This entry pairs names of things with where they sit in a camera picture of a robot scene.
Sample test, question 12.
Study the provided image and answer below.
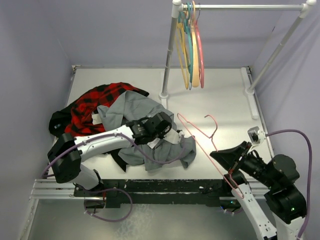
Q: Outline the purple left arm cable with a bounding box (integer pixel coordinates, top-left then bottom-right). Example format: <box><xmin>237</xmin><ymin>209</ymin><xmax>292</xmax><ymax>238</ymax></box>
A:
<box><xmin>41</xmin><ymin>132</ymin><xmax>187</xmax><ymax>222</ymax></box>

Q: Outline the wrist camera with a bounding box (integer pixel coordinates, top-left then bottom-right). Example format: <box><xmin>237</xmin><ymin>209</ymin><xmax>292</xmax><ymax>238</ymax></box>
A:
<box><xmin>163</xmin><ymin>128</ymin><xmax>185</xmax><ymax>145</ymax></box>
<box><xmin>247</xmin><ymin>126</ymin><xmax>266</xmax><ymax>145</ymax></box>

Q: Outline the grey button-up shirt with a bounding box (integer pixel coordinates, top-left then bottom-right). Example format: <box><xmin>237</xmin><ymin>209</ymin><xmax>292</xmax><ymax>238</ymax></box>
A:
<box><xmin>96</xmin><ymin>90</ymin><xmax>197</xmax><ymax>172</ymax></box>

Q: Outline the white clothes rack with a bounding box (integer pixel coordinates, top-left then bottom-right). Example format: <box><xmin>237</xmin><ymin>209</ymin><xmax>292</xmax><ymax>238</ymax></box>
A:
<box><xmin>159</xmin><ymin>0</ymin><xmax>320</xmax><ymax>119</ymax></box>

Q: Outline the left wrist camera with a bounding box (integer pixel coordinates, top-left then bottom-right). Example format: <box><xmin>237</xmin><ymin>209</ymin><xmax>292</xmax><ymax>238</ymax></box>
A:
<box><xmin>163</xmin><ymin>128</ymin><xmax>185</xmax><ymax>145</ymax></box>

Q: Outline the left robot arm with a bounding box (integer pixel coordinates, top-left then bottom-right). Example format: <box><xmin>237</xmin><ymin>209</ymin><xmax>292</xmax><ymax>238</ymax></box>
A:
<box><xmin>47</xmin><ymin>112</ymin><xmax>173</xmax><ymax>196</ymax></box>

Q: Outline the yellow hanger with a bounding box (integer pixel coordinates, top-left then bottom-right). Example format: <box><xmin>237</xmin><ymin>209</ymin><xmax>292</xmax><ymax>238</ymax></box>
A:
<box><xmin>174</xmin><ymin>12</ymin><xmax>190</xmax><ymax>90</ymax></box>

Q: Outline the red black plaid shirt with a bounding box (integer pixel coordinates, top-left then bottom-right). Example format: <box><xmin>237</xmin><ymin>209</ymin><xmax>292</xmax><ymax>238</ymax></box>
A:
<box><xmin>64</xmin><ymin>82</ymin><xmax>149</xmax><ymax>137</ymax></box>

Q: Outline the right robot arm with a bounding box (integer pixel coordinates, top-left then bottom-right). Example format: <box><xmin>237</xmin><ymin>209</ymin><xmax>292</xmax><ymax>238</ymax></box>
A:
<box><xmin>210</xmin><ymin>141</ymin><xmax>307</xmax><ymax>240</ymax></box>

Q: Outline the pink plastic hanger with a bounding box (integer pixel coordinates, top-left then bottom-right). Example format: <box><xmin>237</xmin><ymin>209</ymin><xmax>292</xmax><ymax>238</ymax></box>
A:
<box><xmin>195</xmin><ymin>6</ymin><xmax>205</xmax><ymax>89</ymax></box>

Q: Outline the aluminium frame rail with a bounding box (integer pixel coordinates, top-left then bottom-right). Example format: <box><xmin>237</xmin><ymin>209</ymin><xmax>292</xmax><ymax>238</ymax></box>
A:
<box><xmin>29</xmin><ymin>179</ymin><xmax>268</xmax><ymax>200</ymax></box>

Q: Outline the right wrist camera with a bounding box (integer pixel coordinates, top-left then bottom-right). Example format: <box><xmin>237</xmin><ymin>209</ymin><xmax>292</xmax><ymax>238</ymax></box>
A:
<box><xmin>247</xmin><ymin>126</ymin><xmax>266</xmax><ymax>145</ymax></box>

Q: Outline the teal hanger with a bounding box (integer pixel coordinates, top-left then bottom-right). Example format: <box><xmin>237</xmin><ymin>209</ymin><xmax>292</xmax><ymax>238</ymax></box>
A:
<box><xmin>183</xmin><ymin>1</ymin><xmax>194</xmax><ymax>90</ymax></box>

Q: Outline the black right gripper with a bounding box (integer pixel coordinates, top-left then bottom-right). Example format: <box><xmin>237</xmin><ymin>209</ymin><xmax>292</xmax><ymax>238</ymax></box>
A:
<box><xmin>210</xmin><ymin>139</ymin><xmax>278</xmax><ymax>187</ymax></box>

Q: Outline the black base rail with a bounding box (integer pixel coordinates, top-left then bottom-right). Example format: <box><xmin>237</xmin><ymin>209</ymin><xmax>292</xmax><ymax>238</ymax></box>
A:
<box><xmin>74</xmin><ymin>179</ymin><xmax>241</xmax><ymax>211</ymax></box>

